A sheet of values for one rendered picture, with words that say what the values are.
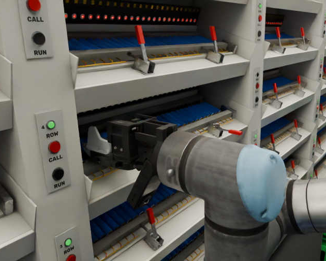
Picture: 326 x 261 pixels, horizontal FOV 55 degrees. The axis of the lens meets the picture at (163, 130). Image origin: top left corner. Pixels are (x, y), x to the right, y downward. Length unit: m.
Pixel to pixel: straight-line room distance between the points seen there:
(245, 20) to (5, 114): 0.72
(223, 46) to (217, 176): 0.61
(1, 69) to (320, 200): 0.49
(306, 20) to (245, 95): 0.74
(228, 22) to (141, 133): 0.58
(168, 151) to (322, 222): 0.25
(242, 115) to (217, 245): 0.61
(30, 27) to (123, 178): 0.32
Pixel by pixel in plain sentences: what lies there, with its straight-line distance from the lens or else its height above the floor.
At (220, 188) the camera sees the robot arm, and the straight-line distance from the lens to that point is 0.41.
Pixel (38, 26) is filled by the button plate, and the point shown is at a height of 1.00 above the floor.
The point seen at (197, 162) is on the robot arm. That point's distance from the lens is 0.42.
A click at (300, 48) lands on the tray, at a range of 1.48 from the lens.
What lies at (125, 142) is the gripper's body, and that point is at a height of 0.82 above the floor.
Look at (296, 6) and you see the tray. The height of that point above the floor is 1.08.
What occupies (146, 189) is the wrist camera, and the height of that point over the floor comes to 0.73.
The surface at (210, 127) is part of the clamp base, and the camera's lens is 0.87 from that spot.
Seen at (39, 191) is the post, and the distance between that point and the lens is 0.50.
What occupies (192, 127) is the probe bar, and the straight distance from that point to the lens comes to 0.82.
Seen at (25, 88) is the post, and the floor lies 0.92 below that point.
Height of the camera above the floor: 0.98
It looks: 16 degrees down
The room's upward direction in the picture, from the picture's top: 3 degrees counter-clockwise
